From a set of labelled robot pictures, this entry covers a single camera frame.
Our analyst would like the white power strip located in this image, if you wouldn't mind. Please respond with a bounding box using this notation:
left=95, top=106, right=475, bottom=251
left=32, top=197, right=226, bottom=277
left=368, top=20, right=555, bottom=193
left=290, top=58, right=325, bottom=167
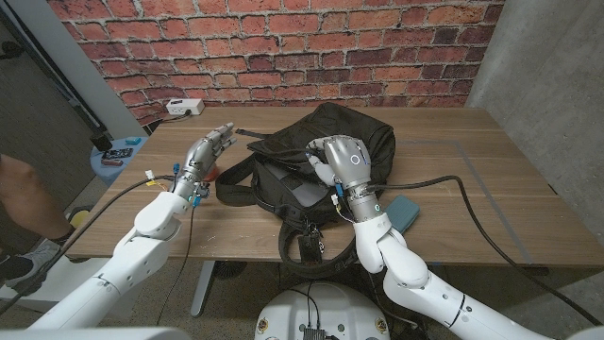
left=165, top=97, right=206, bottom=117

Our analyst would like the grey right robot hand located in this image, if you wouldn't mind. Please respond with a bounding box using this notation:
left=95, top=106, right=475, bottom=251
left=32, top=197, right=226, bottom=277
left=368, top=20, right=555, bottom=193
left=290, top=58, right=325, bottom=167
left=305, top=134, right=374, bottom=194

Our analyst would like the red brick printed backdrop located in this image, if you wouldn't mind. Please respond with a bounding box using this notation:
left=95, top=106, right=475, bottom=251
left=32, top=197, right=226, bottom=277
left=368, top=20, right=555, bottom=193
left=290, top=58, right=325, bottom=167
left=46, top=0, right=506, bottom=127

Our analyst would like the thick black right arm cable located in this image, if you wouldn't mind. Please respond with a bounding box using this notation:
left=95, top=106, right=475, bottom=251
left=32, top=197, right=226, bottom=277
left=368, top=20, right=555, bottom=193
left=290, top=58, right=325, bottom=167
left=367, top=175, right=604, bottom=327

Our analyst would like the black power strip cord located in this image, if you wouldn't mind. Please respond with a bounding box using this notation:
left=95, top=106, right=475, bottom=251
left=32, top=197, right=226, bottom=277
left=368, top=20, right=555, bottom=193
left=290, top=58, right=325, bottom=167
left=145, top=109, right=193, bottom=128

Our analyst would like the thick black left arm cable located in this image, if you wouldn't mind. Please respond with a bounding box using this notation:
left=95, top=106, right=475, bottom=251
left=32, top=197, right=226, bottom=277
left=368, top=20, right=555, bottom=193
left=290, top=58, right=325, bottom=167
left=0, top=175, right=176, bottom=315

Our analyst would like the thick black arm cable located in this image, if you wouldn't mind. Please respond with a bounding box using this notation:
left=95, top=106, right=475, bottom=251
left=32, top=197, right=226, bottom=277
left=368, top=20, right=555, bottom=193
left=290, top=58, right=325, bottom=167
left=0, top=175, right=176, bottom=315
left=367, top=175, right=604, bottom=327

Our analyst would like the thin black left arm wire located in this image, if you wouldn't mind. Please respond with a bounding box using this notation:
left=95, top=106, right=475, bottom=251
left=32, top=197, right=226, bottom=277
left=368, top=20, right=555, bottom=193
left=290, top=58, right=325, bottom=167
left=155, top=205, right=195, bottom=327

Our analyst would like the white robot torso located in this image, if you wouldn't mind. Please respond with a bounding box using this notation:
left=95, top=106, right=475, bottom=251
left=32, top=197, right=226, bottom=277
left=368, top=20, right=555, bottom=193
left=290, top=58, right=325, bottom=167
left=253, top=281, right=392, bottom=340

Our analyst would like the person's bare leg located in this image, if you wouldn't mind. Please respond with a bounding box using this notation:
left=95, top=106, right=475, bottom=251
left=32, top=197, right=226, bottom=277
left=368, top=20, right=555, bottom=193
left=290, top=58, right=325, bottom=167
left=0, top=153, right=72, bottom=240

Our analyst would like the black round floor fan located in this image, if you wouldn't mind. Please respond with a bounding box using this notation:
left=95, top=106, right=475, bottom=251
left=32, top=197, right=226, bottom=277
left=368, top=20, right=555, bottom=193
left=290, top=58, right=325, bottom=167
left=214, top=261, right=249, bottom=281

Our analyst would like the blue round stool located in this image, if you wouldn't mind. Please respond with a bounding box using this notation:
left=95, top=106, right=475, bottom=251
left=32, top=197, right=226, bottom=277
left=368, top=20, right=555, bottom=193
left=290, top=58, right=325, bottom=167
left=89, top=136, right=150, bottom=186

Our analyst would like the black luggage tag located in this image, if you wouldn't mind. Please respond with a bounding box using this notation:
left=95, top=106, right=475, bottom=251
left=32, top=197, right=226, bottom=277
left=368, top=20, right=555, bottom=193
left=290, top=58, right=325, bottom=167
left=296, top=233, right=325, bottom=264

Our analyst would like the black cylinder cup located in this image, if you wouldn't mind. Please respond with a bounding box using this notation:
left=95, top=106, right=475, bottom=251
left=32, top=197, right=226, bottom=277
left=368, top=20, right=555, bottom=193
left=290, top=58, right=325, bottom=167
left=89, top=131, right=113, bottom=153

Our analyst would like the white floor platform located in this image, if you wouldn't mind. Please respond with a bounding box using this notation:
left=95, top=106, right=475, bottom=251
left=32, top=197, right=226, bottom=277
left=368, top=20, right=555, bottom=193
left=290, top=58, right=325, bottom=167
left=0, top=257, right=119, bottom=303

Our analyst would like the grey door frame post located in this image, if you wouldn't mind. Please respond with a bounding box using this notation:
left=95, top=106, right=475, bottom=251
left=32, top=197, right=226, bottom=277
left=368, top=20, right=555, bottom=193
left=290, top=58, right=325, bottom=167
left=7, top=0, right=147, bottom=138

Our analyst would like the teal sponge block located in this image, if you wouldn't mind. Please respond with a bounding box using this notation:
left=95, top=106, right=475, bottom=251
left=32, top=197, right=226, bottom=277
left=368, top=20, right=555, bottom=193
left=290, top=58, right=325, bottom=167
left=384, top=194, right=422, bottom=233

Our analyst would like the grey sneaker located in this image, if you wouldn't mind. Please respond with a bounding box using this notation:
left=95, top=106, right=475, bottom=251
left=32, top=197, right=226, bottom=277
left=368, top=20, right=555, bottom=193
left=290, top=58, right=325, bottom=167
left=0, top=238, right=67, bottom=297

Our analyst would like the grey table leg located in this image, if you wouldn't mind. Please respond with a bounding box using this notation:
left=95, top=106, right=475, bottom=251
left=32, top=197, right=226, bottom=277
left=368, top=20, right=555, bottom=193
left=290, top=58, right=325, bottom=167
left=190, top=260, right=216, bottom=317

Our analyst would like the black backpack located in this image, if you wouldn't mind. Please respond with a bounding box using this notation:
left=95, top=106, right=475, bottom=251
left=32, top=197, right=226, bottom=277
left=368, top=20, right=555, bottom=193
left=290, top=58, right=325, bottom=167
left=214, top=101, right=397, bottom=280

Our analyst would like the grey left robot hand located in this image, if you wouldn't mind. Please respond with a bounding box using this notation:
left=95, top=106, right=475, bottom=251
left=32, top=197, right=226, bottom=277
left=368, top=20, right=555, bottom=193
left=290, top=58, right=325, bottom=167
left=172, top=121, right=240, bottom=199

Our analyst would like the yellow round object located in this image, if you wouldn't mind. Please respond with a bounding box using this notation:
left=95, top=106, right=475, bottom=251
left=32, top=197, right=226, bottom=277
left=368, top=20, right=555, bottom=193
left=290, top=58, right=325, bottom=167
left=65, top=207, right=93, bottom=232

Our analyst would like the black door handle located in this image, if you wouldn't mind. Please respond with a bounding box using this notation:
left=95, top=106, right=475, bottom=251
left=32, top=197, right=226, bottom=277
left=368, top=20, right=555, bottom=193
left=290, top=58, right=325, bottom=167
left=0, top=41, right=25, bottom=60

